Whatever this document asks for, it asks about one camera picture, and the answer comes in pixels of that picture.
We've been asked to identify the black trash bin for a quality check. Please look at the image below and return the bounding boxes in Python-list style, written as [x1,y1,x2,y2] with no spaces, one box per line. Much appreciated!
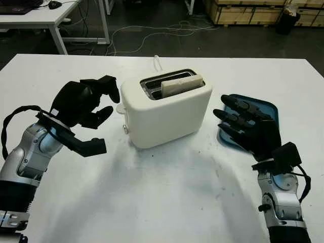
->
[275,6,301,35]

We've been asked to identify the white bread slice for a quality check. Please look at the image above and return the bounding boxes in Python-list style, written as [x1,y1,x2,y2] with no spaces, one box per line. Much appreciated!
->
[161,74,205,98]

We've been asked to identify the plywood crate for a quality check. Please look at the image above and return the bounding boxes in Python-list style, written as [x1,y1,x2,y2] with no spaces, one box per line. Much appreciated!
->
[295,0,324,27]
[204,0,287,26]

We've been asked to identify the white floor cable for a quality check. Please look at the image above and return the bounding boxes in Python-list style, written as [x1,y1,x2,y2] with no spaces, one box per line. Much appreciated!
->
[106,20,221,56]

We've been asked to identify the white office desk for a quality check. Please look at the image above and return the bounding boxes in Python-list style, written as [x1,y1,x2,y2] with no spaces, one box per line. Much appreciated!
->
[0,0,111,55]

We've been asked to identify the black laptop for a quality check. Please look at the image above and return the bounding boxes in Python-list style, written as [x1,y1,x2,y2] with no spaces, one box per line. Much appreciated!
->
[0,0,43,15]

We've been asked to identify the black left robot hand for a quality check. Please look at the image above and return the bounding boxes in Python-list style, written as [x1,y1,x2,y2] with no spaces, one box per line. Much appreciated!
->
[50,75,120,130]

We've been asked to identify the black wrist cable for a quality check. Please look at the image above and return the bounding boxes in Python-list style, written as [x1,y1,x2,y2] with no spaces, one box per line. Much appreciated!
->
[291,164,311,203]
[1,105,55,160]

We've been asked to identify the white table frame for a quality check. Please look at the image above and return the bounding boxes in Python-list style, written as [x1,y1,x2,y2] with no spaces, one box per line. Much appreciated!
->
[105,0,195,15]

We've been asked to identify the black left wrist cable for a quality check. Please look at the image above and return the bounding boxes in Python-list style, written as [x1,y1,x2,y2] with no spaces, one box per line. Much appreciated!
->
[1,105,55,160]

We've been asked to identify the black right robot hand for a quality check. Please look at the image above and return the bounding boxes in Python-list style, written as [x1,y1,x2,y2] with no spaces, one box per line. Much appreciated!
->
[213,94,283,163]

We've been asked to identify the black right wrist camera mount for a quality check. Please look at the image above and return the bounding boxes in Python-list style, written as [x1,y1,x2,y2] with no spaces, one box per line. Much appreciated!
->
[252,142,302,175]

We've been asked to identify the white toaster power cord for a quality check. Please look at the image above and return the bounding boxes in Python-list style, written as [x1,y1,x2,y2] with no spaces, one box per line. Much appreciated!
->
[153,55,164,72]

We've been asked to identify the cream white two-slot toaster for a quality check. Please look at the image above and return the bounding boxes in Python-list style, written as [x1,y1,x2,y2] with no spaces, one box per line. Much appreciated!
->
[120,68,213,149]

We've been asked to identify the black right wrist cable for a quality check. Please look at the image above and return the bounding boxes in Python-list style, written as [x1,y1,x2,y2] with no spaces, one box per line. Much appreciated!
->
[291,164,311,203]

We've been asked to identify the blue plastic tray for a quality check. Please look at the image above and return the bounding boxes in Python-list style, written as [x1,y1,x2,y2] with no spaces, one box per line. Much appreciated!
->
[216,94,280,152]

